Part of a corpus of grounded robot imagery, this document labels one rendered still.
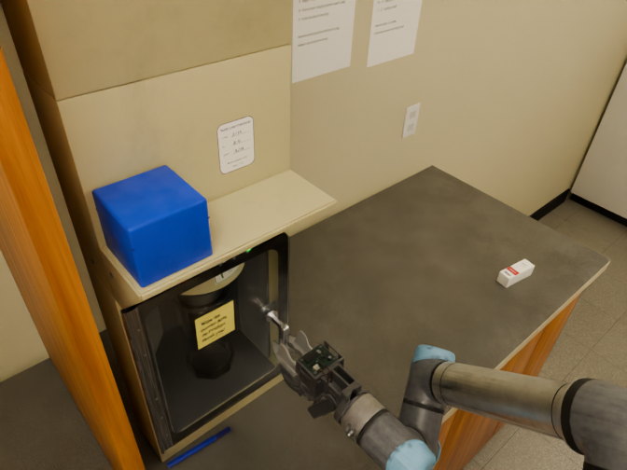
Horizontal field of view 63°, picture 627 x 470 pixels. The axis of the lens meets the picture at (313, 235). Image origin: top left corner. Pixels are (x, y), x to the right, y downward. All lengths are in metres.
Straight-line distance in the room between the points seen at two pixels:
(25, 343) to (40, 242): 0.82
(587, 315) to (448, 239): 1.52
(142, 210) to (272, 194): 0.24
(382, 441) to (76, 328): 0.49
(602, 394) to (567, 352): 2.10
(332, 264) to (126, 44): 1.03
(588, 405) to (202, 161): 0.58
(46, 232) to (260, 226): 0.28
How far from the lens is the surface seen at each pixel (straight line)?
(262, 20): 0.71
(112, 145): 0.66
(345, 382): 0.90
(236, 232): 0.70
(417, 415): 0.96
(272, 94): 0.76
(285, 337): 0.99
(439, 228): 1.71
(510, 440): 2.41
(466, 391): 0.87
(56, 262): 0.59
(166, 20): 0.64
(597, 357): 2.88
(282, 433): 1.16
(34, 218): 0.56
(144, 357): 0.88
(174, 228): 0.61
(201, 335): 0.92
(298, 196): 0.77
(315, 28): 1.38
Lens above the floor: 1.95
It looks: 39 degrees down
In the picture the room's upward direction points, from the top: 3 degrees clockwise
